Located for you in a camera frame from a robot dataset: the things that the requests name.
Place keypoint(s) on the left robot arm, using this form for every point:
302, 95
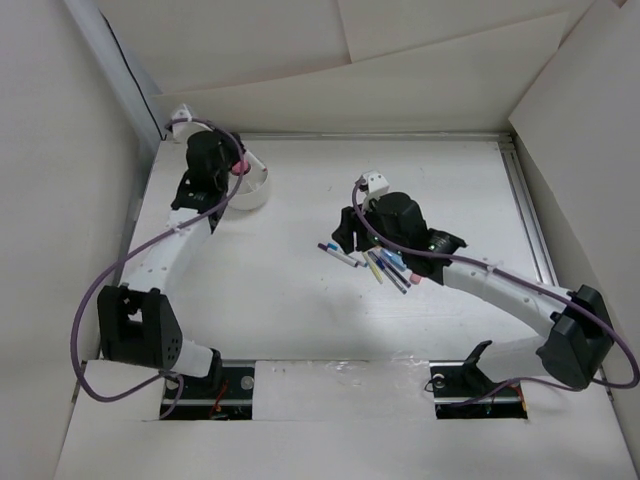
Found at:
137, 323

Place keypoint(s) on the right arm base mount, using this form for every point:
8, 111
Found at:
460, 391

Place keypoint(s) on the dark purple pen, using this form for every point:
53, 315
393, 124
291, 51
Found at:
380, 264

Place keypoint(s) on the dark blue pen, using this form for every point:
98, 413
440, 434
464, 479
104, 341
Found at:
395, 271

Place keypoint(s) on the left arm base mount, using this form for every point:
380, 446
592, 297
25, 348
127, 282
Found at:
233, 401

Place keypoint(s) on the yellow pen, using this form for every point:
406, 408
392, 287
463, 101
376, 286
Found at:
371, 262

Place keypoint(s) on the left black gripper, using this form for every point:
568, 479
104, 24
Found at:
232, 143

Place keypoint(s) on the pink capped clear bottle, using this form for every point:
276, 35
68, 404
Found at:
241, 168

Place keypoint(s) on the pink highlighter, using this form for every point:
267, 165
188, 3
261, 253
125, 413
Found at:
415, 279

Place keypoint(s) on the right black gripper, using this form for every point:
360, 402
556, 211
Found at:
344, 234

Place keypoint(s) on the white round divided organizer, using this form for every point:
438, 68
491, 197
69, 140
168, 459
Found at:
254, 189

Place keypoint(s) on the purple capped white marker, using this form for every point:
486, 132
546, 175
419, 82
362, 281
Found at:
339, 255

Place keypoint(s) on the blue highlighter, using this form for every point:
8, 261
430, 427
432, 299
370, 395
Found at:
394, 258

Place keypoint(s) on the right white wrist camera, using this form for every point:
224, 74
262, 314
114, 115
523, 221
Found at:
373, 185

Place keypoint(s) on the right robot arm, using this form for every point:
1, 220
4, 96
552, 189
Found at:
574, 346

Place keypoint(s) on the right aluminium rail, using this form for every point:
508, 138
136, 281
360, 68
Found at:
542, 263

